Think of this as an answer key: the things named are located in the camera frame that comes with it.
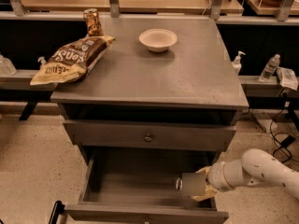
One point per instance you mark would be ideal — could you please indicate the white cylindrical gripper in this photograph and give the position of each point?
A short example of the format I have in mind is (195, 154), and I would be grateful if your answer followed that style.
(217, 175)

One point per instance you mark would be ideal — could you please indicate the green silver 7up can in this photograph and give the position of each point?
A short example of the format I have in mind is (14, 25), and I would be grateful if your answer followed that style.
(191, 184)

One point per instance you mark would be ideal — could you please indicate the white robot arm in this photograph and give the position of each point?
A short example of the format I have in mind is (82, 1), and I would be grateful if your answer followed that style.
(256, 168)

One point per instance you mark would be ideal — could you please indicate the grey open middle drawer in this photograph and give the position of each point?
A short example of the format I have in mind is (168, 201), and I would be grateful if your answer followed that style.
(138, 186)

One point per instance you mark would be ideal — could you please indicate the grey drawer cabinet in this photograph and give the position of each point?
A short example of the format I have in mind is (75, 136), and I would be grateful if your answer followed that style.
(191, 83)

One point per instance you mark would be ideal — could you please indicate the grey top drawer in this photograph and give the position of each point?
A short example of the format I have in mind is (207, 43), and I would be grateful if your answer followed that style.
(149, 135)

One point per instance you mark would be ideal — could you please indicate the brown patterned drink can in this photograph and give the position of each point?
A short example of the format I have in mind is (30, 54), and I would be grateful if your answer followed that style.
(91, 17)

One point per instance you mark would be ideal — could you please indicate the white pump sanitizer bottle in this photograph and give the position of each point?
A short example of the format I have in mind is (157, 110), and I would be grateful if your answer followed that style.
(236, 63)

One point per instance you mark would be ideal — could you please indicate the white wipes packet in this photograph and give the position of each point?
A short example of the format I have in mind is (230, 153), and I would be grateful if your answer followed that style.
(287, 78)

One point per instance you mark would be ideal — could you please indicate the clear plastic water bottle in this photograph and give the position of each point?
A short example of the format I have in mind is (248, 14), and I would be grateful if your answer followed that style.
(270, 68)

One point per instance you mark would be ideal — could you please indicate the white paper bowl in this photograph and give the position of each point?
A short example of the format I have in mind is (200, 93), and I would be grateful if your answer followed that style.
(158, 40)

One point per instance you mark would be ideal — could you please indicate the brown yellow chip bag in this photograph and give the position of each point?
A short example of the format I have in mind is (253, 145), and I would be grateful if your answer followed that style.
(73, 61)

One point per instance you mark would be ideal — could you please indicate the small left pump bottle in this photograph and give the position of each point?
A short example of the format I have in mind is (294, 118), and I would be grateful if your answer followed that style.
(42, 61)

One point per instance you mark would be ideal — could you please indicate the clear plastic container left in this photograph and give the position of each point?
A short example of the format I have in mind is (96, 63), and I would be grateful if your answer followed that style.
(6, 66)

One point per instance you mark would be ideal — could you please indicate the black handle bottom left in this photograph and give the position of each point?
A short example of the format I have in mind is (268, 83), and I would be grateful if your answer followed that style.
(57, 215)

